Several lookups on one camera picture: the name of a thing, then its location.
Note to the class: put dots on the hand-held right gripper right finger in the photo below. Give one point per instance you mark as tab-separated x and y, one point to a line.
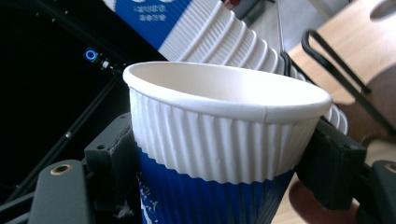
333	165

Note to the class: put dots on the stack of ribbed paper cups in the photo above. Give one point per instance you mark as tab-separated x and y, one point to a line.
202	31

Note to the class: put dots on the black metal stand pole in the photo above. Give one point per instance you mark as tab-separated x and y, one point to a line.
67	135

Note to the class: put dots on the blue white paper cup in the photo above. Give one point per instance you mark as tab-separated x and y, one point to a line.
218	140

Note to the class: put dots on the black device with blue light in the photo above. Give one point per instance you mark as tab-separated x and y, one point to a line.
91	55

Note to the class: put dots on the cup rack with wooden base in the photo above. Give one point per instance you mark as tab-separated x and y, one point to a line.
386	93

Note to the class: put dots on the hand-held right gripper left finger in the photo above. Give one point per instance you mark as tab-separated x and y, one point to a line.
112	161

